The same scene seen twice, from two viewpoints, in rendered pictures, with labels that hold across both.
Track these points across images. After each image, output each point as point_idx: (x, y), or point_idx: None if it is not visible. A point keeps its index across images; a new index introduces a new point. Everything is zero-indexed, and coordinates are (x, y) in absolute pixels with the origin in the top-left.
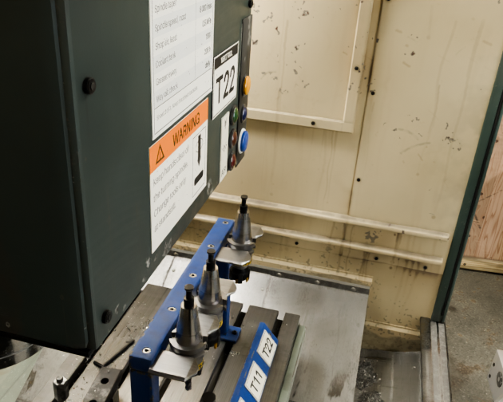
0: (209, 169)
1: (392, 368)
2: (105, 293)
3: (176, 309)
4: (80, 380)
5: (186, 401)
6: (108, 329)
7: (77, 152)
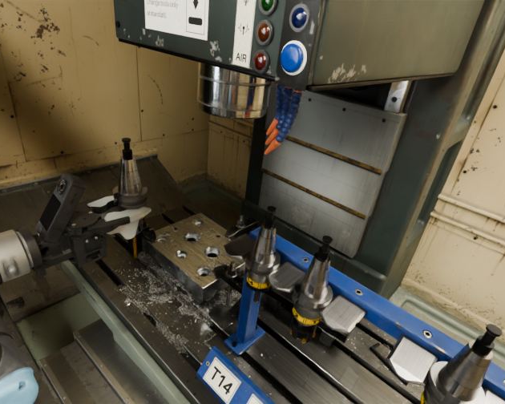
0: (215, 30)
1: None
2: (119, 12)
3: (303, 261)
4: (359, 330)
5: (313, 397)
6: (120, 34)
7: None
